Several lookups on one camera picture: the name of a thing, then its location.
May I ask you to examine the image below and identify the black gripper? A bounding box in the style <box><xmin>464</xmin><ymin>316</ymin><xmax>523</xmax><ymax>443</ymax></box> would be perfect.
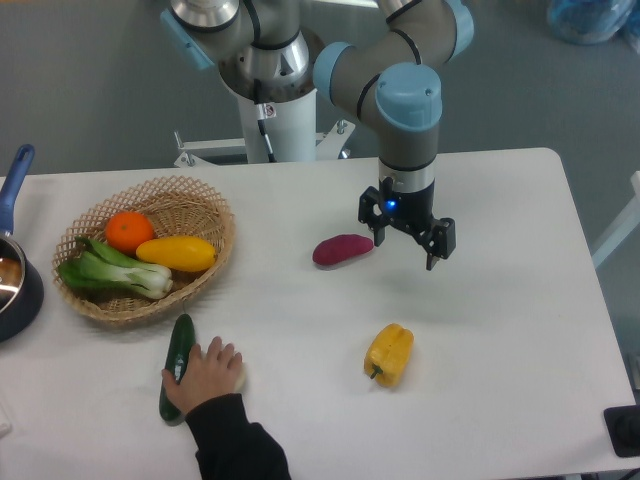
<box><xmin>358</xmin><ymin>178</ymin><xmax>456</xmax><ymax>271</ymax></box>

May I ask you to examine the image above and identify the black sleeved forearm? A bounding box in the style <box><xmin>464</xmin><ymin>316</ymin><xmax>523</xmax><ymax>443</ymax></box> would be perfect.
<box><xmin>185</xmin><ymin>393</ymin><xmax>291</xmax><ymax>479</ymax></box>

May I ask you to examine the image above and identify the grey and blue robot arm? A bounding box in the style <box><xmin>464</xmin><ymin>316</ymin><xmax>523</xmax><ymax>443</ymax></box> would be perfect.
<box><xmin>161</xmin><ymin>1</ymin><xmax>474</xmax><ymax>265</ymax></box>

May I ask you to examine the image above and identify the yellow mango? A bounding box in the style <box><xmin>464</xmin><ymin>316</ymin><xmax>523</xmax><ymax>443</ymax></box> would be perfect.
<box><xmin>136</xmin><ymin>236</ymin><xmax>217</xmax><ymax>272</ymax></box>

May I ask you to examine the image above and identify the woven wicker basket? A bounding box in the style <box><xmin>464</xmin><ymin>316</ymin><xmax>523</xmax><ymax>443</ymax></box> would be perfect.
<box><xmin>52</xmin><ymin>176</ymin><xmax>236</xmax><ymax>325</ymax></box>

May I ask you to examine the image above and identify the person's bare hand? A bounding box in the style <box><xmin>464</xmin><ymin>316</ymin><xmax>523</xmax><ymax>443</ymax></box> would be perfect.
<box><xmin>161</xmin><ymin>336</ymin><xmax>245</xmax><ymax>416</ymax></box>

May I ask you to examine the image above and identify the purple sweet potato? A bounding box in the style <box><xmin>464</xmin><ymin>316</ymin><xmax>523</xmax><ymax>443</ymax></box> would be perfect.
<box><xmin>312</xmin><ymin>234</ymin><xmax>374</xmax><ymax>267</ymax></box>

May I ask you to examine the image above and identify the yellow bell pepper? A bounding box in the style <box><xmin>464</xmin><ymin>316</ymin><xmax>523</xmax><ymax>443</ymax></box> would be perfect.
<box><xmin>363</xmin><ymin>323</ymin><xmax>414</xmax><ymax>388</ymax></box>

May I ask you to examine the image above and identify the green cucumber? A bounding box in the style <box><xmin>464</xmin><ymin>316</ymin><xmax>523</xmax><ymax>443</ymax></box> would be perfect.
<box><xmin>159</xmin><ymin>313</ymin><xmax>196</xmax><ymax>425</ymax></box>

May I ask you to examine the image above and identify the blue plastic bag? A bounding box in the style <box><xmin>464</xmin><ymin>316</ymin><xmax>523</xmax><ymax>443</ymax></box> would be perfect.
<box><xmin>546</xmin><ymin>1</ymin><xmax>639</xmax><ymax>54</ymax></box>

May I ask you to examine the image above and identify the black device at edge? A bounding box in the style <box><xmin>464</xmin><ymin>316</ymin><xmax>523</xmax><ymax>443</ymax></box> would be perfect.
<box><xmin>603</xmin><ymin>405</ymin><xmax>640</xmax><ymax>458</ymax></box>

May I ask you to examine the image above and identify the orange fruit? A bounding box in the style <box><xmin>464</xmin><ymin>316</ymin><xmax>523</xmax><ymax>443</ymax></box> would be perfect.
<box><xmin>104</xmin><ymin>212</ymin><xmax>155</xmax><ymax>256</ymax></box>

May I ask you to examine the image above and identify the green bok choy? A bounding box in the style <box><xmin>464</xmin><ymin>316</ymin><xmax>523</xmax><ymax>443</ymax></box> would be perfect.
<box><xmin>57</xmin><ymin>236</ymin><xmax>173</xmax><ymax>300</ymax></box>

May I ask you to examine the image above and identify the dark blue saucepan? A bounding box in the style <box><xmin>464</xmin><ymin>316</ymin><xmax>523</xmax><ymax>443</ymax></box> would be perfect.
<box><xmin>1</xmin><ymin>144</ymin><xmax>44</xmax><ymax>342</ymax></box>

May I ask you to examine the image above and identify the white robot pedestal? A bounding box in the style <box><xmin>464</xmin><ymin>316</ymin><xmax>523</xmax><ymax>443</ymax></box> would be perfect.
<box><xmin>174</xmin><ymin>91</ymin><xmax>356</xmax><ymax>168</ymax></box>

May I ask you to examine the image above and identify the white frame at right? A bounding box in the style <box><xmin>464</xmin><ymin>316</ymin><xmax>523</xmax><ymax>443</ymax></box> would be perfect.
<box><xmin>591</xmin><ymin>171</ymin><xmax>639</xmax><ymax>269</ymax></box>

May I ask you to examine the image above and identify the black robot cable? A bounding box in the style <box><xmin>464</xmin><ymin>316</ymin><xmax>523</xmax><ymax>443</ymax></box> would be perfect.
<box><xmin>241</xmin><ymin>0</ymin><xmax>278</xmax><ymax>164</ymax></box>

